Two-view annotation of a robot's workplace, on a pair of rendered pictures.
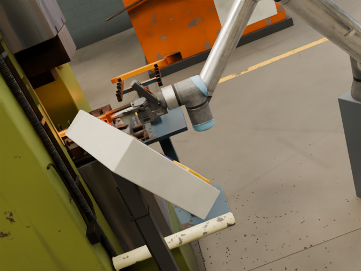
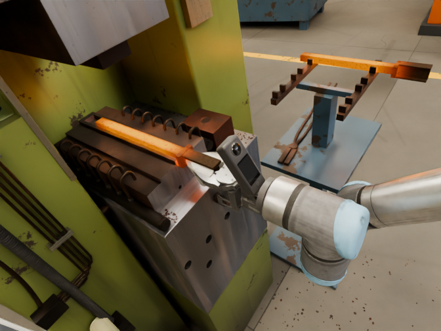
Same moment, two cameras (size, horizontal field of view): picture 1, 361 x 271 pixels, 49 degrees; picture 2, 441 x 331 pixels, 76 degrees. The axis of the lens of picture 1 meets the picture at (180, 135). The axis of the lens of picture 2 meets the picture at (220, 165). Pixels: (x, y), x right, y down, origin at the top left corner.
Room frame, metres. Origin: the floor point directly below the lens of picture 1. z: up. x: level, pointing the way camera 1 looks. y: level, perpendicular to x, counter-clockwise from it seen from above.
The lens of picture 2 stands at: (1.16, -0.18, 1.40)
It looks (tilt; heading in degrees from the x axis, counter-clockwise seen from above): 42 degrees down; 44
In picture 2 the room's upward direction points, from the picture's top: 14 degrees counter-clockwise
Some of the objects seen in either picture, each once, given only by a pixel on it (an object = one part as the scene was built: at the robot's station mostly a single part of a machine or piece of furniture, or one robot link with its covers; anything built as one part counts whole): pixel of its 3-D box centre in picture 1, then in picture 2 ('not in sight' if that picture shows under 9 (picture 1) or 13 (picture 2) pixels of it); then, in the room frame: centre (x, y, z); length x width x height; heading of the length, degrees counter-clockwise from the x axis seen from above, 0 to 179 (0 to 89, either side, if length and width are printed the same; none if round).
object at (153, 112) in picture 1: (150, 107); (245, 188); (1.47, 0.07, 0.97); 0.12 x 0.08 x 0.09; 88
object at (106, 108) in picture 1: (99, 119); (207, 129); (1.63, 0.29, 0.95); 0.12 x 0.09 x 0.07; 88
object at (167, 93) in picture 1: (168, 97); (282, 199); (1.47, -0.01, 0.98); 0.10 x 0.05 x 0.09; 178
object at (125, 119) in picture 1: (124, 118); (200, 175); (1.45, 0.17, 0.98); 0.09 x 0.03 x 0.06; 91
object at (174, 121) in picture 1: (157, 122); (321, 143); (2.00, 0.09, 0.67); 0.40 x 0.30 x 0.02; 176
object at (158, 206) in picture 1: (89, 194); (167, 196); (1.51, 0.46, 0.69); 0.56 x 0.38 x 0.45; 88
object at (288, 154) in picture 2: (138, 118); (311, 117); (2.13, 0.18, 0.68); 0.60 x 0.04 x 0.01; 3
